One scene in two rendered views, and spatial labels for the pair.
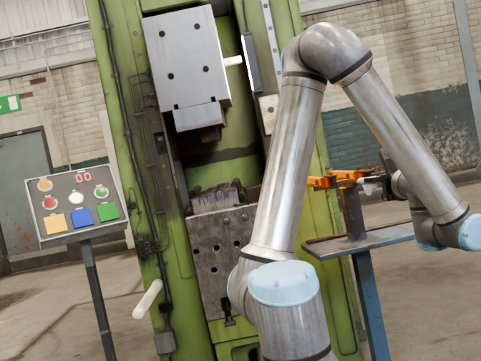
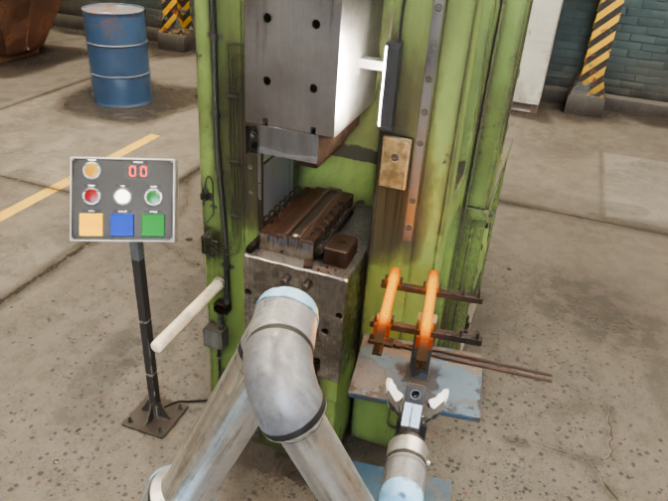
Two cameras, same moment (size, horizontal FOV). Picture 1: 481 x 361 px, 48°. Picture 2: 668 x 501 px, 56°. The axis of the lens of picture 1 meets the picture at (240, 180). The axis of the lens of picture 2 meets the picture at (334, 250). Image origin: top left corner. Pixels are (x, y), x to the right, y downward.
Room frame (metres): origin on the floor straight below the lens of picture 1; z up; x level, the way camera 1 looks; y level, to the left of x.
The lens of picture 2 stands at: (0.56, -0.57, 2.03)
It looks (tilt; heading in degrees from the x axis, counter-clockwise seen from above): 30 degrees down; 17
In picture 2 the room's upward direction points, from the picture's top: 4 degrees clockwise
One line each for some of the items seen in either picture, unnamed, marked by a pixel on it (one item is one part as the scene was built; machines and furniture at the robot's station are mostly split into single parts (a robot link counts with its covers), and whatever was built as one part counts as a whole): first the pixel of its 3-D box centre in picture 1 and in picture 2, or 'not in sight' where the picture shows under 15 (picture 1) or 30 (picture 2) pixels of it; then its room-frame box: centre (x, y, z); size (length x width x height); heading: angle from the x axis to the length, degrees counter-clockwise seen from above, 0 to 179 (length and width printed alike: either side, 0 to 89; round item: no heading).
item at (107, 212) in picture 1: (107, 213); (153, 225); (2.13, 0.54, 1.01); 0.07 x 0.05 x 0.07; 114
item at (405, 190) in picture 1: (421, 185); (403, 487); (1.45, -0.48, 0.95); 0.12 x 0.09 x 0.10; 7
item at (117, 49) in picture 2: not in sight; (118, 56); (5.85, 3.39, 0.44); 0.59 x 0.59 x 0.88
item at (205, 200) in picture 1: (217, 195); (309, 219); (2.48, 0.12, 0.96); 0.42 x 0.20 x 0.09; 179
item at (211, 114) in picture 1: (201, 119); (313, 124); (2.48, 0.12, 1.32); 0.42 x 0.20 x 0.10; 179
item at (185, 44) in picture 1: (200, 64); (328, 52); (2.48, 0.08, 1.56); 0.42 x 0.39 x 0.40; 179
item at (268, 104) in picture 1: (271, 114); (395, 162); (2.40, -0.19, 1.27); 0.09 x 0.02 x 0.17; 89
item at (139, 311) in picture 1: (148, 298); (189, 313); (2.19, 0.47, 0.62); 0.44 x 0.05 x 0.05; 179
